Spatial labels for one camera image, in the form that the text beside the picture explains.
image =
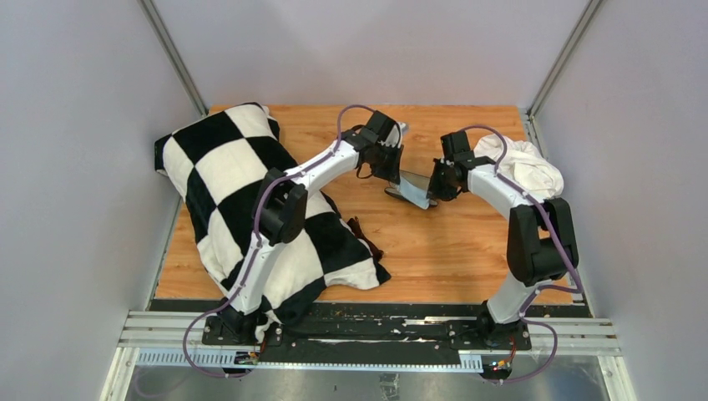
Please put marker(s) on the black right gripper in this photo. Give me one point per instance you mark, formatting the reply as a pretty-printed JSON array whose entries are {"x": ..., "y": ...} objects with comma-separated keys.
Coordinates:
[{"x": 434, "y": 189}]

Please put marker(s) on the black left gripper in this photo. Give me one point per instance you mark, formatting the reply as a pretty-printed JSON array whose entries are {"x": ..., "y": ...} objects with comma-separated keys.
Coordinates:
[{"x": 392, "y": 173}]

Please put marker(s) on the black glasses case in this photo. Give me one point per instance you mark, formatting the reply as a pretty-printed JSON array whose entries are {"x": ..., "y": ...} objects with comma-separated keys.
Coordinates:
[{"x": 420, "y": 181}]

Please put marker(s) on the tortoiseshell brown sunglasses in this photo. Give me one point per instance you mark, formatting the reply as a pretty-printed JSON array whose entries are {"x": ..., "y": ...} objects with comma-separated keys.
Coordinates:
[{"x": 368, "y": 238}]

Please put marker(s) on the light blue cleaning cloth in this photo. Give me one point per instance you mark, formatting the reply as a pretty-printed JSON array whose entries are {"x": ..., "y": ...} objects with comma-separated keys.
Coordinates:
[{"x": 413, "y": 194}]

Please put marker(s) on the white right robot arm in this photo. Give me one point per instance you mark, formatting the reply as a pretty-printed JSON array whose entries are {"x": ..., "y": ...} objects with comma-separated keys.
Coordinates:
[{"x": 542, "y": 252}]

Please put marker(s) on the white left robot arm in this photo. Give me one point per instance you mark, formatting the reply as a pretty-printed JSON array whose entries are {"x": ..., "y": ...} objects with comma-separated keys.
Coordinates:
[{"x": 280, "y": 212}]

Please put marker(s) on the crumpled white cloth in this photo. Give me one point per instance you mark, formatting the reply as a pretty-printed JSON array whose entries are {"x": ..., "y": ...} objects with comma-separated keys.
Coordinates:
[{"x": 523, "y": 163}]

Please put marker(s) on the black white checkered pillow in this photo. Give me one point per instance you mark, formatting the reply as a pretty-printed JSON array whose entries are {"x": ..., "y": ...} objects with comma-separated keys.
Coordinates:
[{"x": 217, "y": 165}]

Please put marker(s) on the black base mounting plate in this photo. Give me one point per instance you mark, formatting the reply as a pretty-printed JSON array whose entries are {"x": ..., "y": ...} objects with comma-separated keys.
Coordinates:
[{"x": 378, "y": 334}]

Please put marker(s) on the aluminium frame rail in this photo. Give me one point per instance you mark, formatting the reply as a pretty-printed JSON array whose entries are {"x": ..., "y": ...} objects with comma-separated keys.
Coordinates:
[{"x": 153, "y": 339}]

